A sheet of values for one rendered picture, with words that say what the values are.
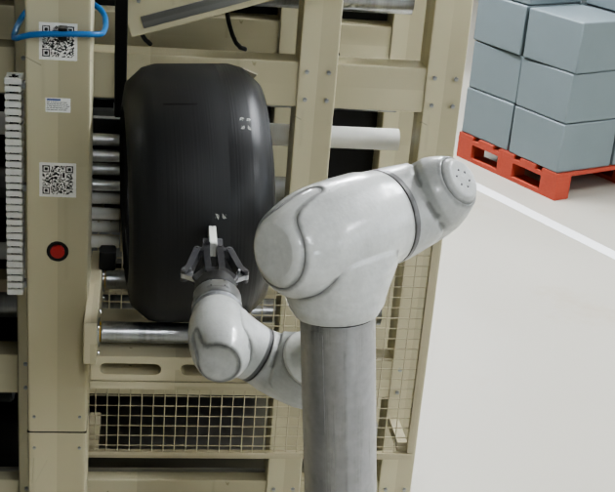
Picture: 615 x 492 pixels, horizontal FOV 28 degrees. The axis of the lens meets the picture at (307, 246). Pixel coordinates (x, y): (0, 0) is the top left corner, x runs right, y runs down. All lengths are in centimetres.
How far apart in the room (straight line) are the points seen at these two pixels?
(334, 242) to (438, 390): 299
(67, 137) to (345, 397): 113
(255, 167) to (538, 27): 430
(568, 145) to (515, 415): 249
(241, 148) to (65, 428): 80
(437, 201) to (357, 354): 22
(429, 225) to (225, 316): 56
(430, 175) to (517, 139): 518
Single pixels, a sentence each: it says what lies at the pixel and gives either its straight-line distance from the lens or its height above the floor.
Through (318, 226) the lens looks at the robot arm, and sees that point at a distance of 149.
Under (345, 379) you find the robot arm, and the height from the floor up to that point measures 133.
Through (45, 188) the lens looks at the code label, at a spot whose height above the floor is 120.
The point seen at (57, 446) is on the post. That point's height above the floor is 58.
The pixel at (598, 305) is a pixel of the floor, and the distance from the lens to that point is 539.
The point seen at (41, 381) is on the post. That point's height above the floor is 75.
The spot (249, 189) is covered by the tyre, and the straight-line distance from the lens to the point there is 242.
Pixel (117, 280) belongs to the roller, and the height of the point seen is 91.
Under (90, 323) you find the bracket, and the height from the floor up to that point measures 95.
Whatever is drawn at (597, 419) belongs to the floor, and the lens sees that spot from 446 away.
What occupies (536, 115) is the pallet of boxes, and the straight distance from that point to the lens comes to 666.
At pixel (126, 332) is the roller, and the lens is 263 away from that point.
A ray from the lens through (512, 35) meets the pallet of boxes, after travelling 676.
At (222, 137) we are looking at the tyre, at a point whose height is 136.
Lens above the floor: 207
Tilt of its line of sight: 22 degrees down
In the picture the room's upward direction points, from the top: 5 degrees clockwise
